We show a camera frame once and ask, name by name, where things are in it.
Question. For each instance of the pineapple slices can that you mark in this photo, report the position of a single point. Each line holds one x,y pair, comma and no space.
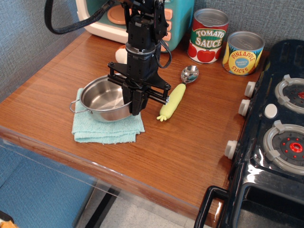
243,52

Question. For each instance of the stainless steel pan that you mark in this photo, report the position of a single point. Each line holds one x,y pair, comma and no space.
102,100

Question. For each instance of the black toy stove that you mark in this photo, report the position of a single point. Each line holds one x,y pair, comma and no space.
266,179

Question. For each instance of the orange plush toy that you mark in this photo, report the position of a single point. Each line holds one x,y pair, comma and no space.
8,224

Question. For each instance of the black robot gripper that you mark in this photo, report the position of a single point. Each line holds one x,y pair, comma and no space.
139,78

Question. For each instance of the light blue folded cloth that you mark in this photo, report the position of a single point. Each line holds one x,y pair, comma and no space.
87,130

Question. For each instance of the tomato sauce can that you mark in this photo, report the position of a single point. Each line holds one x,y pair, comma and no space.
209,28

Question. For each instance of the teal toy microwave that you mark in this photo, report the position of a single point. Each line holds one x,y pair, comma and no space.
178,14

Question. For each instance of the white plush mushroom toy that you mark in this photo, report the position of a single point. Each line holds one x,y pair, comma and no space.
121,55

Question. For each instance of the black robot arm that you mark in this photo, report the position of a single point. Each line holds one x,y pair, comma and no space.
146,26

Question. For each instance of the spoon with yellow corn handle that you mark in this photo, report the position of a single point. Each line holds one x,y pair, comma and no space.
188,75

